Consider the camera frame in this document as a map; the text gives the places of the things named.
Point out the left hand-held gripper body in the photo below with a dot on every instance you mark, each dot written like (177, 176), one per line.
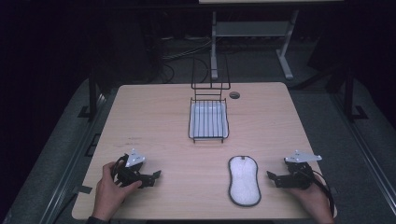
(130, 169)

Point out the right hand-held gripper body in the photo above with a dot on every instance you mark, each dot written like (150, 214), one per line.
(299, 174)

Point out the white scrubbing pad dark rim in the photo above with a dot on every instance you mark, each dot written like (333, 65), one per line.
(244, 181)

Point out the person's right hand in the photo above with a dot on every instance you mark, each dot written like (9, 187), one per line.
(313, 200)

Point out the person's left hand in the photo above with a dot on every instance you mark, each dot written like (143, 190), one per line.
(109, 191)

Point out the striped plate in rack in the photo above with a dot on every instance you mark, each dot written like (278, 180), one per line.
(208, 119)

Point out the white metal stand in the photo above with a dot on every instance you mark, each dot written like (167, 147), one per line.
(249, 29)

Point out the black metal post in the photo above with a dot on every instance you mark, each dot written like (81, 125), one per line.
(92, 93)

